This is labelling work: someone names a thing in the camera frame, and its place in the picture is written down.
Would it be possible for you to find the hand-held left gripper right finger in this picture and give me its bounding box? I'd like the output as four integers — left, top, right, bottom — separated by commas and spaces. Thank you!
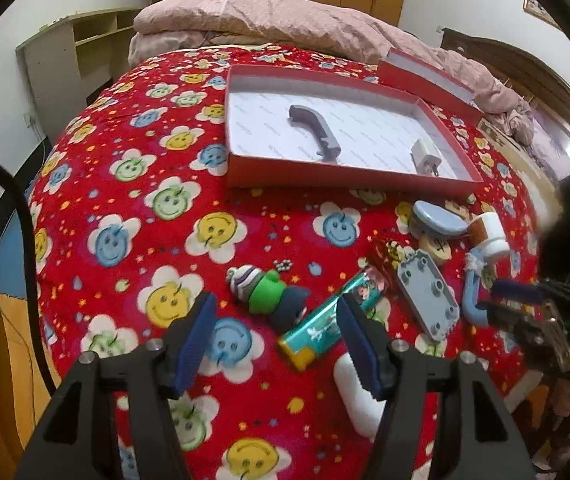
336, 296, 536, 480

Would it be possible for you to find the red cardboard box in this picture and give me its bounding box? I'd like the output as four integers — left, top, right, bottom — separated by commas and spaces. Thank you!
225, 64, 484, 202

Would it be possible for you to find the wooden puzzle piece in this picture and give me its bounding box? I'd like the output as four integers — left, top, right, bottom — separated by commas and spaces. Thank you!
445, 200, 476, 221

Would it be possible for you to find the pink quilt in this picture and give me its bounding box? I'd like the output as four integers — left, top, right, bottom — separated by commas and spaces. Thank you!
129, 0, 536, 143

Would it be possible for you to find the light blue curved plastic piece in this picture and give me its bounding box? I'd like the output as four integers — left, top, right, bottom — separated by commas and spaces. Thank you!
461, 252, 496, 327

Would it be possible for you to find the red smiley flower blanket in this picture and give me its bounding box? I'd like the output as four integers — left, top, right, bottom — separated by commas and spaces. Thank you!
2, 42, 560, 480

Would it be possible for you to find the black cable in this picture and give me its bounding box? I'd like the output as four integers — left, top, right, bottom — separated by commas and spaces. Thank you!
0, 152, 60, 401

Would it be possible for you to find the white earbud case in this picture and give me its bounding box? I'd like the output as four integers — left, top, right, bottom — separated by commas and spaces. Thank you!
333, 352, 388, 436

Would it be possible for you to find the white charger plug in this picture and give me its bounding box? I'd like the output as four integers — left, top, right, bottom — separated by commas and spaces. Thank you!
411, 138, 440, 177

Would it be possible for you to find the green figure keychain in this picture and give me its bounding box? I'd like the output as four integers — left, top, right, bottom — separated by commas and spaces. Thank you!
226, 259, 312, 333

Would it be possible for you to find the cream wooden shelf unit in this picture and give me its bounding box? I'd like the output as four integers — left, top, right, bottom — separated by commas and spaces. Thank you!
16, 7, 140, 133

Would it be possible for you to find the red box lid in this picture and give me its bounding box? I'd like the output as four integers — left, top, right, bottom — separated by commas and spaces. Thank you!
377, 49, 483, 113

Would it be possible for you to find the round wooden chess piece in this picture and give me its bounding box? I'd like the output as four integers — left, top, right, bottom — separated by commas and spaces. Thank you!
417, 234, 453, 266

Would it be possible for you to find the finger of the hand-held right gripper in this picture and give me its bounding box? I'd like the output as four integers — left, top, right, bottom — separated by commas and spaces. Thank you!
476, 299, 542, 345
491, 279, 548, 306

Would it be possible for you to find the purple pillow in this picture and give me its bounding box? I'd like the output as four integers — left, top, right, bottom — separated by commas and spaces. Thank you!
530, 100, 570, 181

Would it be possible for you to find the white jar with orange label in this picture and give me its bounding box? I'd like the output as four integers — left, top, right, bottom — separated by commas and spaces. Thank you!
467, 211, 510, 261

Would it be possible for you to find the blue foam mat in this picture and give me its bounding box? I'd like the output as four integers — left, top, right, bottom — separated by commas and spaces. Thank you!
0, 207, 33, 303

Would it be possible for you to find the beige printed bed sheet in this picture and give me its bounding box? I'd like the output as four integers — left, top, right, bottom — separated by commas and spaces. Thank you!
480, 117, 558, 231

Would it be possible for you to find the framed wall picture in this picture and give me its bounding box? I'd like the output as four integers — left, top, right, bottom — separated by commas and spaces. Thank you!
522, 0, 563, 30

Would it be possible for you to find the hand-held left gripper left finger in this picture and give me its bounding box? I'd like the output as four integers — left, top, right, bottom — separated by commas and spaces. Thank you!
15, 291, 218, 480

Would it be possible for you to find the light blue round compact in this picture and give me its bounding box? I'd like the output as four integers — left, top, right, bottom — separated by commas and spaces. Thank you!
411, 200, 470, 241

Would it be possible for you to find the grey studded plastic plate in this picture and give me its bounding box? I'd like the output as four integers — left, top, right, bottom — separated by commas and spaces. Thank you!
396, 250, 460, 342

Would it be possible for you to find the teal printed lighter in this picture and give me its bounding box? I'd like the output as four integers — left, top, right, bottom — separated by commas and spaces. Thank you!
277, 266, 392, 372

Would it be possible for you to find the dark wooden headboard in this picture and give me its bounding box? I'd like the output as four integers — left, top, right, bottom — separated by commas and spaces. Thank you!
440, 27, 570, 171

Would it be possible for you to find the grey plastic handle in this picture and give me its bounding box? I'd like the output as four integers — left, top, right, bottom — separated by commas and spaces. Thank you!
287, 104, 342, 165

